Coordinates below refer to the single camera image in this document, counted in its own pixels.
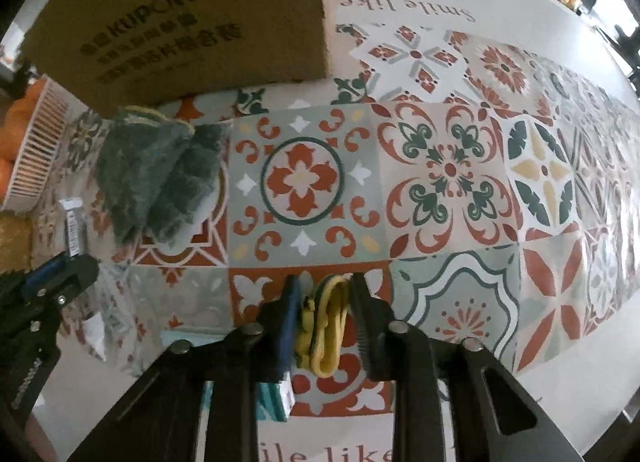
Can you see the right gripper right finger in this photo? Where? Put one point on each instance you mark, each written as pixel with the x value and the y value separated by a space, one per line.
pixel 493 417

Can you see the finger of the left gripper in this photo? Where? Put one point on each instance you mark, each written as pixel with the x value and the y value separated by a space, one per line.
pixel 80 273
pixel 39 277

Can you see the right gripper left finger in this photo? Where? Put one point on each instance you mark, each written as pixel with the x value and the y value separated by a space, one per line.
pixel 201 399

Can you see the red snack packet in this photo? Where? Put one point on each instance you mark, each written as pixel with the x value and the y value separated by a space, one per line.
pixel 76 231

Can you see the woven straw box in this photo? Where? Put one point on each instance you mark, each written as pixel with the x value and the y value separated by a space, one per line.
pixel 15 242

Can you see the blue tissue pack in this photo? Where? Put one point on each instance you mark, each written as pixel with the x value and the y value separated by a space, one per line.
pixel 275 401

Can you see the dark green fuzzy cloth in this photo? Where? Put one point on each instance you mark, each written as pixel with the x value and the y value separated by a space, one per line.
pixel 156 172

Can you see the orange fruit front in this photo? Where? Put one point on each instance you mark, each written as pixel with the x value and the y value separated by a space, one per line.
pixel 12 136

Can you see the orange fruit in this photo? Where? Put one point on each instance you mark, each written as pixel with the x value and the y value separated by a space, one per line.
pixel 12 136
pixel 21 110

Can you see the orange fruit back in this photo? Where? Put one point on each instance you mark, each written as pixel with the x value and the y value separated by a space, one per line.
pixel 21 110

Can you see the white plastic fruit basket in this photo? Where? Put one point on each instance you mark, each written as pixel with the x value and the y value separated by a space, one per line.
pixel 23 180

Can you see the patterned table runner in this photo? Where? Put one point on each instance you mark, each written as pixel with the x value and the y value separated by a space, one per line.
pixel 483 189

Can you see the brown cardboard box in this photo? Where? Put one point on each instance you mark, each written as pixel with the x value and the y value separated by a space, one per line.
pixel 112 53

